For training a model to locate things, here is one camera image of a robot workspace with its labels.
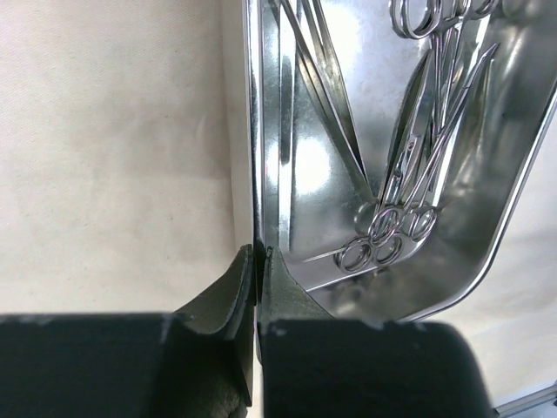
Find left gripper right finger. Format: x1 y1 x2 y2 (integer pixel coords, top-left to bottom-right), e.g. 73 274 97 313
258 248 493 417

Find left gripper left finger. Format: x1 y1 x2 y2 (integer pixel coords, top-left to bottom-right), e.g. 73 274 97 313
1 245 254 417

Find steel instrument tray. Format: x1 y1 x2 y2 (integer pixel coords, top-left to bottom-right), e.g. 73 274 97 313
243 1 556 321

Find beige cloth surgical kit roll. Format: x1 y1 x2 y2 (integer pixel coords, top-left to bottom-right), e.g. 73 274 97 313
0 0 557 406

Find steel tweezers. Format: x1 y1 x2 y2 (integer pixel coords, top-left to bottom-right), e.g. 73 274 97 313
278 1 378 203

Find steel surgical scissors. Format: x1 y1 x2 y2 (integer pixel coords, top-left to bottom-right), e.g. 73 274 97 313
333 0 471 272

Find steel forceps clamp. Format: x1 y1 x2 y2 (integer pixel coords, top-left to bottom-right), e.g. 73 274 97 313
369 0 500 265

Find right side aluminium rail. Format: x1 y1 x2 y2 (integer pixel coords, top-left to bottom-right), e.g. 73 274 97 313
493 382 556 418

